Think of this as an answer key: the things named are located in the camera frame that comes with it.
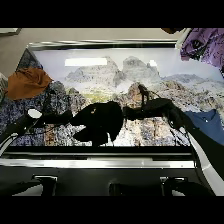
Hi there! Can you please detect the blue garment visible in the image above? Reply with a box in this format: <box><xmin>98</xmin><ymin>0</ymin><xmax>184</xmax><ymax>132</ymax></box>
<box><xmin>184</xmin><ymin>109</ymin><xmax>224</xmax><ymax>146</ymax></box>

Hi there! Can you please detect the silver frame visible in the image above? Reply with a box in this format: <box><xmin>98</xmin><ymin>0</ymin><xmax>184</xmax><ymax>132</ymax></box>
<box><xmin>0</xmin><ymin>151</ymin><xmax>198</xmax><ymax>197</ymax></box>

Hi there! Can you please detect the purple patterned garment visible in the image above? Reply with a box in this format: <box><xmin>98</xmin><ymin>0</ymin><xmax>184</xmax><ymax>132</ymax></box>
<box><xmin>180</xmin><ymin>27</ymin><xmax>224</xmax><ymax>77</ymax></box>

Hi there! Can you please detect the orange garment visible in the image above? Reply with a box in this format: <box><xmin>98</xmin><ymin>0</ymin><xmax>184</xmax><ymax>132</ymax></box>
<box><xmin>6</xmin><ymin>67</ymin><xmax>53</xmax><ymax>101</ymax></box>

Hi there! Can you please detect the black garment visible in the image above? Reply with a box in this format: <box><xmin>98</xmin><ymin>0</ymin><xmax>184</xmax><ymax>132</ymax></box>
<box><xmin>69</xmin><ymin>100</ymin><xmax>125</xmax><ymax>147</ymax></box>

